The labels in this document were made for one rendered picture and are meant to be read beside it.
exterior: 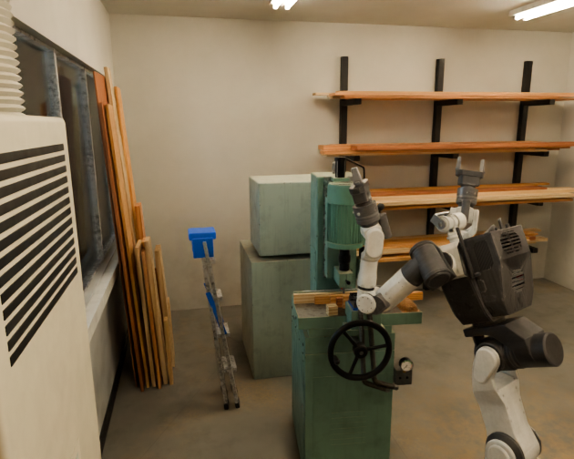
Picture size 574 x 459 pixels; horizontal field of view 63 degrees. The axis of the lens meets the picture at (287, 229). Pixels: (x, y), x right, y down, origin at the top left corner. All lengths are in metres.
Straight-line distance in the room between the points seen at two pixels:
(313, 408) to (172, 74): 3.13
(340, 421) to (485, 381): 0.88
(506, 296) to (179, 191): 3.34
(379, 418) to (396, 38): 3.58
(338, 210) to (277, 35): 2.69
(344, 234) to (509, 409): 0.97
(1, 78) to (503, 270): 1.53
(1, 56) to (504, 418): 1.87
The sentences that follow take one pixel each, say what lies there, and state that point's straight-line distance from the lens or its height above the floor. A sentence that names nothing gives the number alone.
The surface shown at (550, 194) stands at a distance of 5.35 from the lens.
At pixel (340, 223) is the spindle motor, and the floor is 1.33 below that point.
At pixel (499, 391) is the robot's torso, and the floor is 0.84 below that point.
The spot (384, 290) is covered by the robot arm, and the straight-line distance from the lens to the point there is 1.77.
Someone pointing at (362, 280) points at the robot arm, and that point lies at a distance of 1.80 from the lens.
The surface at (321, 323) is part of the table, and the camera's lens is 2.25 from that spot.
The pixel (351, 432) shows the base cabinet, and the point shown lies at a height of 0.28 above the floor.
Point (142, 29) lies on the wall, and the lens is 4.53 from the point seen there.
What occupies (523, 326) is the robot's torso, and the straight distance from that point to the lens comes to 1.85.
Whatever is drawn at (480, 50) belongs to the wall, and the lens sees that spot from 5.42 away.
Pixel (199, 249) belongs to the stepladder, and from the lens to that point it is 2.81.
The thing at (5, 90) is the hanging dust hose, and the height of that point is 1.86.
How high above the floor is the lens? 1.78
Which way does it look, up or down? 13 degrees down
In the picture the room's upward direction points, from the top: straight up
